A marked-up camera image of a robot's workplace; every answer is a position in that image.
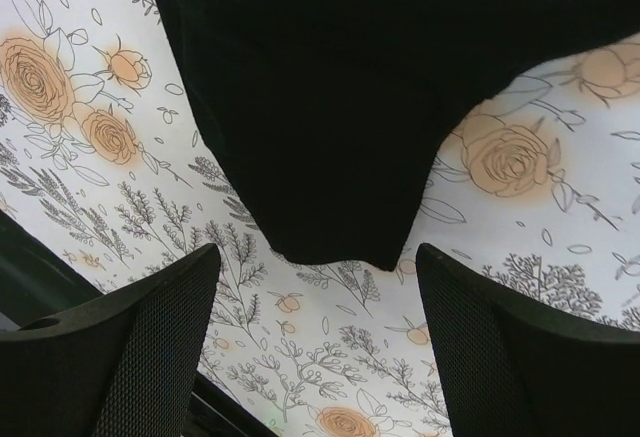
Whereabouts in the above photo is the black t-shirt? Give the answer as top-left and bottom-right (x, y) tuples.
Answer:
(156, 0), (639, 270)

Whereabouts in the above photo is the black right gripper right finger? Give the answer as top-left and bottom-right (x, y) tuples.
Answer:
(416, 244), (639, 436)

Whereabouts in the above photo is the floral patterned table mat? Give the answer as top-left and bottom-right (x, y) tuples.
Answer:
(1, 0), (639, 436)

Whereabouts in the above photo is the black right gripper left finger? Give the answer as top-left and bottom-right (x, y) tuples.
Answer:
(1, 244), (221, 436)

